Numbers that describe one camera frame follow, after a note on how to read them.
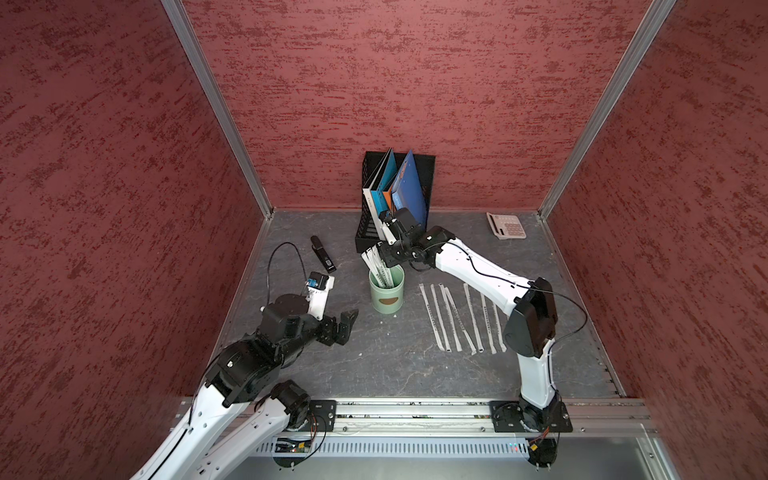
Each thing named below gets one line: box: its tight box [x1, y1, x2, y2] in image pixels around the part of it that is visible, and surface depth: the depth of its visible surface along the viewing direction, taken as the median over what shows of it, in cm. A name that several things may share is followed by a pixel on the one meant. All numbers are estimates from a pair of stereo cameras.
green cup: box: [369, 265, 405, 314], surface depth 88 cm
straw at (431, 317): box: [419, 283, 445, 352], surface depth 94 cm
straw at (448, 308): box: [438, 283, 463, 352], surface depth 94 cm
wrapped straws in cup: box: [360, 244, 395, 289], surface depth 87 cm
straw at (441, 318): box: [430, 284, 452, 352], surface depth 92 cm
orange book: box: [383, 187, 397, 212], surface depth 88 cm
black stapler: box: [310, 235, 337, 274], surface depth 106 cm
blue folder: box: [391, 149, 427, 228], surface depth 95 cm
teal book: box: [370, 148, 397, 216], surface depth 90 cm
